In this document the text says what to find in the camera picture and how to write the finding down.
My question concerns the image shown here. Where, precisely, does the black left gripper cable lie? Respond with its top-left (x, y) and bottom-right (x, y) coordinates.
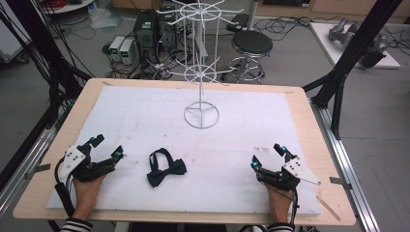
top-left (53, 157), bottom-right (77, 218)

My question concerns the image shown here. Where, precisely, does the black round stool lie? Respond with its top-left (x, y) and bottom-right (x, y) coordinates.
top-left (220, 29), bottom-right (275, 85)

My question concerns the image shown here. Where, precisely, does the grey metal pole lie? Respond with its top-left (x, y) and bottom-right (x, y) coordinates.
top-left (246, 0), bottom-right (261, 32)

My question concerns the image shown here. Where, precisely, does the clear plastic bag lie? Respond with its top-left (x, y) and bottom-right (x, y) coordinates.
top-left (87, 5), bottom-right (124, 31)

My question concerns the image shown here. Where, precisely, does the black bow tie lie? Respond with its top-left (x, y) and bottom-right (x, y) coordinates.
top-left (146, 147), bottom-right (189, 189)

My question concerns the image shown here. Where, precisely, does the tangle of black floor cables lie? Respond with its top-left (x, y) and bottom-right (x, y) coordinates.
top-left (252, 14), bottom-right (327, 44)

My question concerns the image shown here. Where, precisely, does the grey power supply unit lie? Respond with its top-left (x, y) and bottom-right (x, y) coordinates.
top-left (118, 38), bottom-right (136, 67)
top-left (108, 35), bottom-right (126, 63)

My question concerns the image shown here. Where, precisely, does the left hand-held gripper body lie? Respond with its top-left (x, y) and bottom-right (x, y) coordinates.
top-left (58, 144), bottom-right (116, 184)

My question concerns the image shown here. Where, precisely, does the black metal frame strut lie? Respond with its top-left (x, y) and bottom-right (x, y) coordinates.
top-left (302, 0), bottom-right (404, 141)
top-left (5, 0), bottom-right (94, 131)

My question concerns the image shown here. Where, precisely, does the white foam board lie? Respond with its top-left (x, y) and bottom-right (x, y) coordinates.
top-left (45, 84), bottom-right (322, 218)

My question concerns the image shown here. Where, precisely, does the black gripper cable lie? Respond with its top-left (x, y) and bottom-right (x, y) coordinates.
top-left (53, 157), bottom-right (77, 218)
top-left (289, 188), bottom-right (302, 228)

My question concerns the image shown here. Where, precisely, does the person's left hand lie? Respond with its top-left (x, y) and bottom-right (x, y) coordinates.
top-left (71, 173), bottom-right (108, 222)

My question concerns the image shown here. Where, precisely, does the grey metal clip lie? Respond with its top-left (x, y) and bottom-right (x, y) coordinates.
top-left (23, 162), bottom-right (52, 181)
top-left (329, 176), bottom-right (353, 191)

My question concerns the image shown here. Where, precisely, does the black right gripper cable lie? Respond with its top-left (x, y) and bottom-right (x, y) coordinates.
top-left (289, 188), bottom-right (302, 228)

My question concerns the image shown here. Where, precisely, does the aluminium rail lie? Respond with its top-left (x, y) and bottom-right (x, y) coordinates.
top-left (0, 105), bottom-right (67, 220)
top-left (309, 99), bottom-right (382, 232)

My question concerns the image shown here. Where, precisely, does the person's right hand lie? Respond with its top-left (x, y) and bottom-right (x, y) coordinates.
top-left (264, 184), bottom-right (295, 225)

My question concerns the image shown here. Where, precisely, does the black computer tower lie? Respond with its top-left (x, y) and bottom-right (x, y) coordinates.
top-left (132, 9), bottom-right (160, 63)

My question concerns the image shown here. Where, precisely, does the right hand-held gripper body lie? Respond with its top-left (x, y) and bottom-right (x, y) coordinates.
top-left (255, 156), bottom-right (322, 192)

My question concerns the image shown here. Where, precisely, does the white wire display rack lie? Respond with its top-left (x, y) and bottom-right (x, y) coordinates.
top-left (155, 0), bottom-right (246, 131)

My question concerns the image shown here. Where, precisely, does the thin wooden stick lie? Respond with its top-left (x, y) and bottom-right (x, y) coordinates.
top-left (315, 194), bottom-right (342, 222)

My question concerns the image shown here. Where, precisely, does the white floor platform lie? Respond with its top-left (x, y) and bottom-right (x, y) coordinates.
top-left (308, 21), bottom-right (402, 70)

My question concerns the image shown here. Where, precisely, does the dark computer tower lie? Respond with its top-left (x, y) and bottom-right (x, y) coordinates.
top-left (157, 4), bottom-right (179, 54)

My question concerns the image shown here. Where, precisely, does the round white table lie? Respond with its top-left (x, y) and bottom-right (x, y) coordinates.
top-left (41, 0), bottom-right (97, 15)

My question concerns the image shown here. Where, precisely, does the light wooden table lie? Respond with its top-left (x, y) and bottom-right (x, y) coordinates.
top-left (13, 76), bottom-right (357, 227)

